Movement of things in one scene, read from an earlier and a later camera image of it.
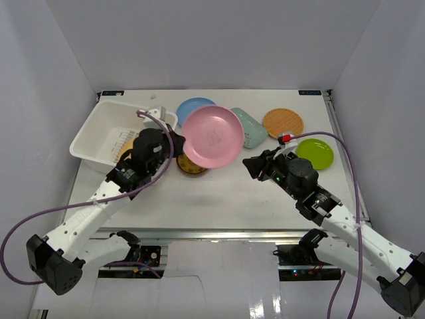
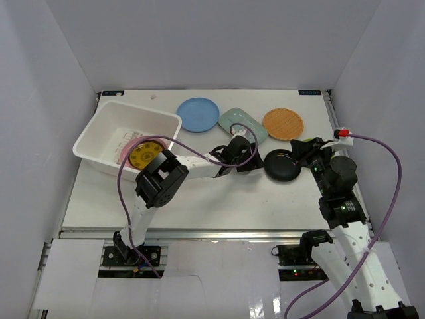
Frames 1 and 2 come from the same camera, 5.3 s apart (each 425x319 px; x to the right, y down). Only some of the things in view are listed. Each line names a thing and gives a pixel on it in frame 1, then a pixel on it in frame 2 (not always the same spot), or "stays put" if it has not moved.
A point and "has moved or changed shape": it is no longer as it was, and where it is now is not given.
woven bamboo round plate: (282, 120) stays put
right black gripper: (264, 162) -> (300, 149)
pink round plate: (214, 136) has moved or changed shape
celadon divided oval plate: (255, 135) stays put
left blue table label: (113, 92) stays put
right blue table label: (310, 92) stays put
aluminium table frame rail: (363, 207) stays put
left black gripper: (171, 140) -> (248, 159)
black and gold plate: (187, 165) has moved or changed shape
